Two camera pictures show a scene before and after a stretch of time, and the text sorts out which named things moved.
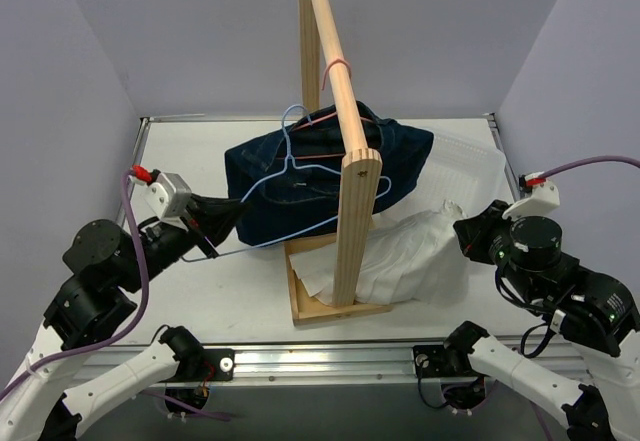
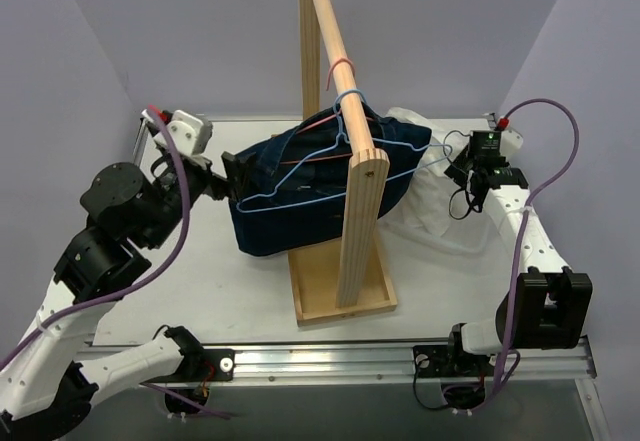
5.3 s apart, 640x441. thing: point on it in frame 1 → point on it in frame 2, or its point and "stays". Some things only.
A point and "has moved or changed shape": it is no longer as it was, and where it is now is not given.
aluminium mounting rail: [311, 364] stays
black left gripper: [201, 223] → [230, 173]
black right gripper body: [480, 236] → [460, 170]
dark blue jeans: [290, 176] has moved or changed shape
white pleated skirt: [418, 259] → [430, 201]
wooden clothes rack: [332, 278] stays
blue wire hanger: [289, 163] → [249, 206]
